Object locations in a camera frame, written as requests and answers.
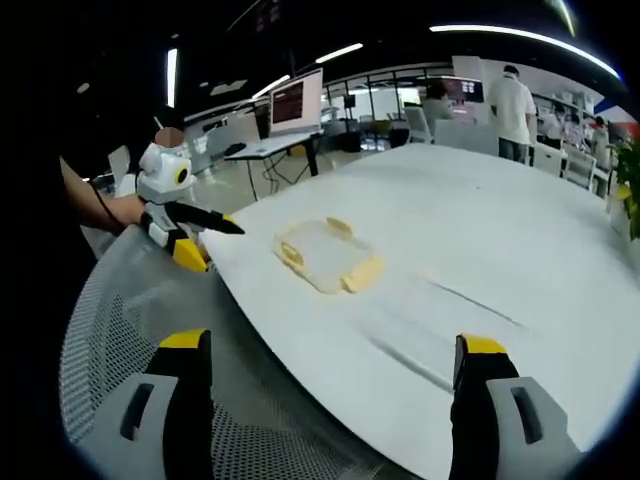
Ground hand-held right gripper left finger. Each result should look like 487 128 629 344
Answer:
92 328 217 480

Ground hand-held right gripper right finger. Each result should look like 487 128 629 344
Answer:
448 332 584 480

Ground clear yellow-latched container lid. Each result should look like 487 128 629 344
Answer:
271 216 387 297

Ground white mesh office chair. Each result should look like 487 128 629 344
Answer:
58 223 406 480

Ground short ceiling light strip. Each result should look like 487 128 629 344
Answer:
251 74 292 100
314 42 365 65
166 47 179 109

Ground white office desk black legs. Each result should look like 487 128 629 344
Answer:
223 130 324 202

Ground small dark monitor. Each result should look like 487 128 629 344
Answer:
253 102 272 142

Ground large computer monitor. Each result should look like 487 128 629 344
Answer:
268 68 325 140

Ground green potted plant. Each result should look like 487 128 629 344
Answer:
605 138 640 239

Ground monitor with red screen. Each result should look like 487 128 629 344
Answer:
441 76 485 120

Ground long ceiling light strip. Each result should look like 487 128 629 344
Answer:
428 23 622 80

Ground thin black cable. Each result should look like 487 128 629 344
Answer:
87 179 130 235

